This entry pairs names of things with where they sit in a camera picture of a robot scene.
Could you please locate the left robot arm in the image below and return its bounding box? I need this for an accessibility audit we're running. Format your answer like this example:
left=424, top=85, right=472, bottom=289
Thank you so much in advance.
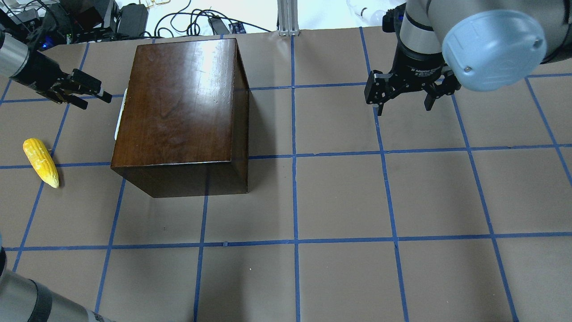
left=0, top=31, right=112, bottom=110

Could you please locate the black power adapter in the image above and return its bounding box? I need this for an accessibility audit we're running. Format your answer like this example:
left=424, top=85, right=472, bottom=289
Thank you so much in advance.
left=117, top=4, right=148, bottom=38

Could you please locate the white light bulb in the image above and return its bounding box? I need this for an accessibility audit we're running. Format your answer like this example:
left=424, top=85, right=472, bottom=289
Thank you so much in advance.
left=360, top=7, right=386, bottom=26

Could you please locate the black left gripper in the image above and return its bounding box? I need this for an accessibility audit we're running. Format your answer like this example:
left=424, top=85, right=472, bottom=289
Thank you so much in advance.
left=45, top=69, right=112, bottom=110

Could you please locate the dark brown wooden drawer cabinet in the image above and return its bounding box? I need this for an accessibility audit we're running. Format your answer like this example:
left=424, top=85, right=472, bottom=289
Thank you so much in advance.
left=110, top=38, right=251, bottom=198

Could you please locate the yellow corn cob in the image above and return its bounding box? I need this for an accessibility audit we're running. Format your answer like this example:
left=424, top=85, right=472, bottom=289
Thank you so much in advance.
left=23, top=137, right=60, bottom=188

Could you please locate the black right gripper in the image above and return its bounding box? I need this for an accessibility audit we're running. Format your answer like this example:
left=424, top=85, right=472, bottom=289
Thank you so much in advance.
left=364, top=51, right=462, bottom=116

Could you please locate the aluminium frame post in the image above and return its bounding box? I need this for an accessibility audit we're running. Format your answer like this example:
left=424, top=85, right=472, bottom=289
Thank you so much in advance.
left=277, top=0, right=300, bottom=37

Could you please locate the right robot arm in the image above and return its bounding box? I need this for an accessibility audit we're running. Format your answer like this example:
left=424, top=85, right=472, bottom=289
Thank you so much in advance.
left=364, top=0, right=571, bottom=115

